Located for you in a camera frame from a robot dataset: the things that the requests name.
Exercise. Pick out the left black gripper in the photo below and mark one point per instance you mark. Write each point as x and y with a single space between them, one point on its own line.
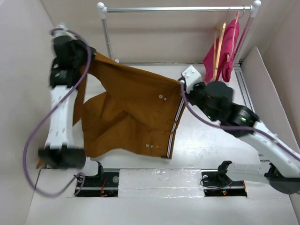
78 43

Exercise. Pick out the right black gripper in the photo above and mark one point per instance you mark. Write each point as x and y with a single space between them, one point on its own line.
190 93

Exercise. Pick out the brown trousers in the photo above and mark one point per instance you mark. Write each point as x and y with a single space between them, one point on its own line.
139 111

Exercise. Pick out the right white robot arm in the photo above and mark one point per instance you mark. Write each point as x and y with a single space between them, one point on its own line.
279 165

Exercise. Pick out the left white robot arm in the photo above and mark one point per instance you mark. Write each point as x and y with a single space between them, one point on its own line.
60 150

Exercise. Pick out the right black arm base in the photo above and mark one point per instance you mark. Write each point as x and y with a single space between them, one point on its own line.
216 183

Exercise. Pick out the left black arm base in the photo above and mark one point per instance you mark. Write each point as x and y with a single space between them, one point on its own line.
104 184

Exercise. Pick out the wooden clothes hanger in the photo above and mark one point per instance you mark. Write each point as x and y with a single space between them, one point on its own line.
217 48

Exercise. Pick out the pink garment on hanger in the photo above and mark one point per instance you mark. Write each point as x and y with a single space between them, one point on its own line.
224 68

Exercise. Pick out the pink clothes hanger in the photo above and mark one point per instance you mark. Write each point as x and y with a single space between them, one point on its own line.
234 35

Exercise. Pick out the silver and white clothes rack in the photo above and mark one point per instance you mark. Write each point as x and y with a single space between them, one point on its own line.
161 31

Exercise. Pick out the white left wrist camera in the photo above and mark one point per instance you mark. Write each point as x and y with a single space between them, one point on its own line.
60 30

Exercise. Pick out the aluminium rail on right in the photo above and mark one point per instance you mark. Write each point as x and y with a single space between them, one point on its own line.
243 87

